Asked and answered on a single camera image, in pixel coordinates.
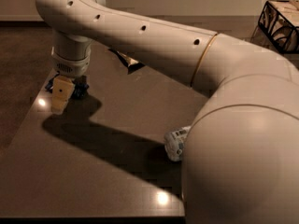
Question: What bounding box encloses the brown and cream chip bag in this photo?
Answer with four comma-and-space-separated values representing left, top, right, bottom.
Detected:
109, 49, 144, 74

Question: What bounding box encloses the white gripper with vent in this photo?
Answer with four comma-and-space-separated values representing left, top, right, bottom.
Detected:
51, 31, 92, 114

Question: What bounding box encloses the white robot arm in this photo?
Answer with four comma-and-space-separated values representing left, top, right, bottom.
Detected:
36, 0, 299, 224

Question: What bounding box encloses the clear plastic water bottle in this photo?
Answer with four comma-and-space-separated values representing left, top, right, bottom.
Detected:
164, 126, 191, 161

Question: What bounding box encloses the blue rxbar blueberry wrapper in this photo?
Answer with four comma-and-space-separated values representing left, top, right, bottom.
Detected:
45, 74, 89, 100

